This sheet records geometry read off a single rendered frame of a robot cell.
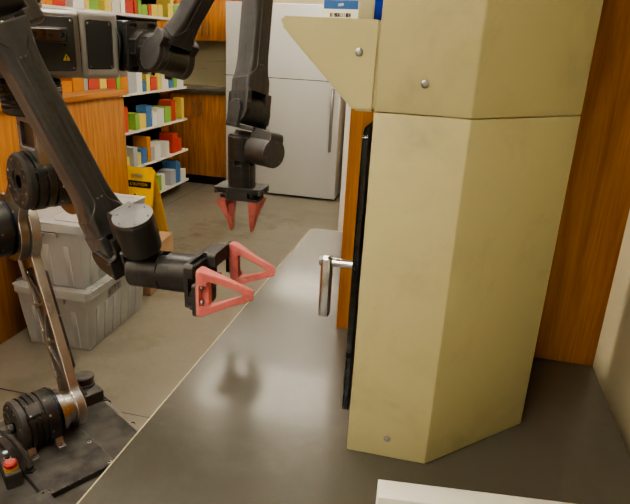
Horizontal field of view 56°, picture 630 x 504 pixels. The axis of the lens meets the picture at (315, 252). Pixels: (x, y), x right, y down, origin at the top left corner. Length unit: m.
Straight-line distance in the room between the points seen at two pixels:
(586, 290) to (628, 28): 0.44
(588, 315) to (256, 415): 0.62
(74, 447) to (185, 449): 1.21
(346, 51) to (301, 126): 5.10
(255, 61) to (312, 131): 4.56
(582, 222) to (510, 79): 0.45
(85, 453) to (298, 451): 1.24
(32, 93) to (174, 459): 0.53
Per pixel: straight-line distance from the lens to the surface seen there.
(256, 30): 1.25
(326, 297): 0.82
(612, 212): 1.13
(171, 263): 0.86
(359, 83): 0.70
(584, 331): 1.20
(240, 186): 1.23
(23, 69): 0.90
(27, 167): 1.54
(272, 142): 1.16
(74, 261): 2.94
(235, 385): 1.01
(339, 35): 0.71
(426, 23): 0.70
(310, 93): 5.75
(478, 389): 0.88
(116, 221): 0.85
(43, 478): 1.98
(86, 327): 3.06
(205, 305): 0.81
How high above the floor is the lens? 1.48
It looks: 20 degrees down
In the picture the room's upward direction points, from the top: 3 degrees clockwise
